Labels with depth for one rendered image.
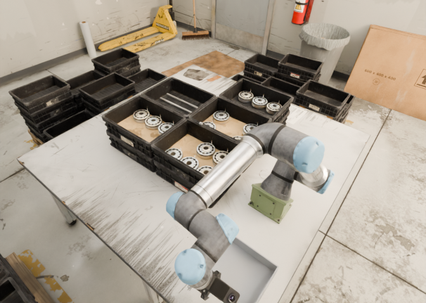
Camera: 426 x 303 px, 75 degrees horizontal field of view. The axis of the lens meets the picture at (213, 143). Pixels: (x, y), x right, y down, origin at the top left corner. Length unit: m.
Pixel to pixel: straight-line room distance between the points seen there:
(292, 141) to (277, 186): 0.47
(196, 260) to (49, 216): 1.96
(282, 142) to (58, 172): 1.31
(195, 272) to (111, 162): 1.16
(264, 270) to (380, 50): 3.23
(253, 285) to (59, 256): 1.56
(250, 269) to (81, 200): 0.93
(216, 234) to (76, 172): 1.18
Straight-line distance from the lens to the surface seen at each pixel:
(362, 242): 2.46
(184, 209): 0.80
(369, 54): 3.96
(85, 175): 1.73
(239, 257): 1.15
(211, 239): 0.75
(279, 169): 1.36
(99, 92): 2.83
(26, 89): 3.02
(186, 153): 1.55
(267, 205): 1.41
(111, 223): 1.49
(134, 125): 1.78
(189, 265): 0.73
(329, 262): 2.27
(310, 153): 0.90
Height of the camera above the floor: 1.91
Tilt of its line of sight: 42 degrees down
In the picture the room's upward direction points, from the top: 2 degrees clockwise
